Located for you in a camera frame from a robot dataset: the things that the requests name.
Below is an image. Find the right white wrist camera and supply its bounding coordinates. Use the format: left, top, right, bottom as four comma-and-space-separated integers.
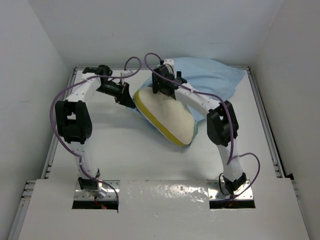
163, 58, 175, 73

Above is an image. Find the purple cable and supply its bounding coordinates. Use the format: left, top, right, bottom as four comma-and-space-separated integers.
49, 56, 143, 208
144, 52, 261, 201

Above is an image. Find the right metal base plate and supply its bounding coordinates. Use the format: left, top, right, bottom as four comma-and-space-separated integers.
207, 179, 254, 201

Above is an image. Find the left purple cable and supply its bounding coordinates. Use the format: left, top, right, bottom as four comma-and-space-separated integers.
49, 56, 143, 208

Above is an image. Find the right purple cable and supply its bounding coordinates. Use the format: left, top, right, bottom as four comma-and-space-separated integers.
144, 52, 261, 201

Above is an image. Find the cream pillow with yellow edge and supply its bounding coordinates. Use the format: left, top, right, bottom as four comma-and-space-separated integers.
133, 86, 195, 147

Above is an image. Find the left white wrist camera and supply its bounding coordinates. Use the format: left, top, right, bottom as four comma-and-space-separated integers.
120, 70, 133, 78

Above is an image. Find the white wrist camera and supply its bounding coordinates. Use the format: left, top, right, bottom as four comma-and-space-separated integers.
163, 58, 175, 73
120, 70, 133, 78

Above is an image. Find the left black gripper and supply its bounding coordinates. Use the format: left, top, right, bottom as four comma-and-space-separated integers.
96, 81, 136, 109

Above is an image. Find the metal base plate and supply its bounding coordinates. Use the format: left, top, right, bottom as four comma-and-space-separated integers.
73, 180, 120, 201
207, 179, 254, 201

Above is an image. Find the white front cover board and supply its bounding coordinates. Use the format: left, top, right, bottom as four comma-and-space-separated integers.
19, 179, 309, 240

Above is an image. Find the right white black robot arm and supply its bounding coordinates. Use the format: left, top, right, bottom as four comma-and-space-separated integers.
152, 64, 247, 196

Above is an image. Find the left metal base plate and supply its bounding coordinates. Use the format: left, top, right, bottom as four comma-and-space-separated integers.
73, 180, 120, 201

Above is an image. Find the green and blue satin pillowcase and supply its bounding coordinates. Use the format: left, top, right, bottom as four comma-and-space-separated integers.
138, 57, 245, 139

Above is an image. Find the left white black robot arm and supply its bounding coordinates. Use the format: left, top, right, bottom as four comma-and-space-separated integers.
54, 65, 136, 199

